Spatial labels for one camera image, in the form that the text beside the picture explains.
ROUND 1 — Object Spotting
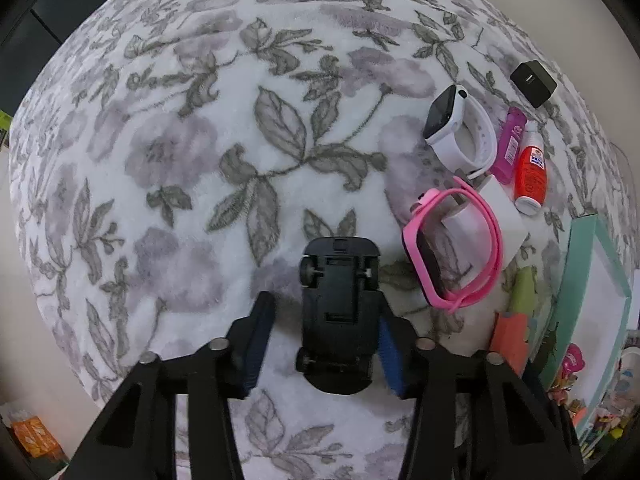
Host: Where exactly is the pink smartwatch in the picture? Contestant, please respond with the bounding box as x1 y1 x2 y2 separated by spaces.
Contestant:
402 176 502 313

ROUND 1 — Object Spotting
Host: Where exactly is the teal rimmed white tray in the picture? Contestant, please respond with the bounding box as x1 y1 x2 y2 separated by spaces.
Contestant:
537 214 635 436

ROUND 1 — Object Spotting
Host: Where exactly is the pile of colourful stationery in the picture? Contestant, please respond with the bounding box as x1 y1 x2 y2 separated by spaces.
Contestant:
575 330 640 461

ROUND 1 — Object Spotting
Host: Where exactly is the black toy car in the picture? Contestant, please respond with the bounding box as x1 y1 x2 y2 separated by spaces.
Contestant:
295 235 383 395

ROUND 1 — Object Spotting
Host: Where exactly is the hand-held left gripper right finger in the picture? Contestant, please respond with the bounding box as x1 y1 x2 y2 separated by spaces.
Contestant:
376 305 586 480

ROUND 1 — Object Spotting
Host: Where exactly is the small red bottle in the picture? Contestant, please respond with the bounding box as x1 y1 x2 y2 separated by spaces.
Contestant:
514 120 547 217

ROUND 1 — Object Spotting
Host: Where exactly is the dark cabinet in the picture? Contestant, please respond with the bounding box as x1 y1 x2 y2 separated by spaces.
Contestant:
0 0 126 111

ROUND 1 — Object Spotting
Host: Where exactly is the white smartwatch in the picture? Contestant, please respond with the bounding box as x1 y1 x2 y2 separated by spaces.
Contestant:
423 84 498 177

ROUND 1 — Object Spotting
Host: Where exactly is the orange packet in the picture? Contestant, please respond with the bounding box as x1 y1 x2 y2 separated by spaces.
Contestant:
10 412 63 461

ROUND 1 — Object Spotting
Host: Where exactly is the pink toy puppy figure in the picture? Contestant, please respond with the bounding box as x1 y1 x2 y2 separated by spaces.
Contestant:
547 342 590 413

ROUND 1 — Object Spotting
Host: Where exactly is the orange and blue foam toy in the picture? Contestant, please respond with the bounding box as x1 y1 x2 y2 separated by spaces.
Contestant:
489 265 538 376

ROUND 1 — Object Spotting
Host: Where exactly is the white charger plug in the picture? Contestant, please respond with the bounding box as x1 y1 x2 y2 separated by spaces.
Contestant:
440 178 531 281

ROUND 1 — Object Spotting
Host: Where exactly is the purple lighter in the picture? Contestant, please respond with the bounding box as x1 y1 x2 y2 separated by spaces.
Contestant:
494 106 527 185

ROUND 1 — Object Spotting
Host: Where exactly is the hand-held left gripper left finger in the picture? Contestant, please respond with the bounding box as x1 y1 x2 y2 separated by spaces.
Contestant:
65 291 277 480

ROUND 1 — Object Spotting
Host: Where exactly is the black charger cube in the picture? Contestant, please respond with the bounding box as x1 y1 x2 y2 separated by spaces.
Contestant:
510 60 558 109

